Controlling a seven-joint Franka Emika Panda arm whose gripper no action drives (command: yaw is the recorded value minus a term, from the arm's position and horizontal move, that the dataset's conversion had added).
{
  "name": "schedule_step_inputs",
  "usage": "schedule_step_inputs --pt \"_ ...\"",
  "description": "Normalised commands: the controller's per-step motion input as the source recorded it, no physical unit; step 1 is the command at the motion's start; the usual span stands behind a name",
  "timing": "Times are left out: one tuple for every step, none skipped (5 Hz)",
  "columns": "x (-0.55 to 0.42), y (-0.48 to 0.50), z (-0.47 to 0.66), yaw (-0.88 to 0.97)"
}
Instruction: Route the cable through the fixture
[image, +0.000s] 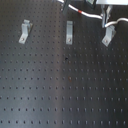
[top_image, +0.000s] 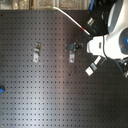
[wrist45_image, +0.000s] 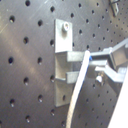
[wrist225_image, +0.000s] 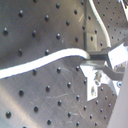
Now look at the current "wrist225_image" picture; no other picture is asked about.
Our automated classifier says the white cable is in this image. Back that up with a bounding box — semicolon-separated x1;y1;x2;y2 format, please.
0;0;112;80

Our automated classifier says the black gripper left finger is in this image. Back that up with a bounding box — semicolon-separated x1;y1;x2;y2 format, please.
89;48;110;60

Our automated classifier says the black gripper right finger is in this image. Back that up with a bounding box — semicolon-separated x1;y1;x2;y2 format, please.
101;65;124;81

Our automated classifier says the metal cable clip with screw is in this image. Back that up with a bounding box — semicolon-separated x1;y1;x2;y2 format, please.
80;60;122;101

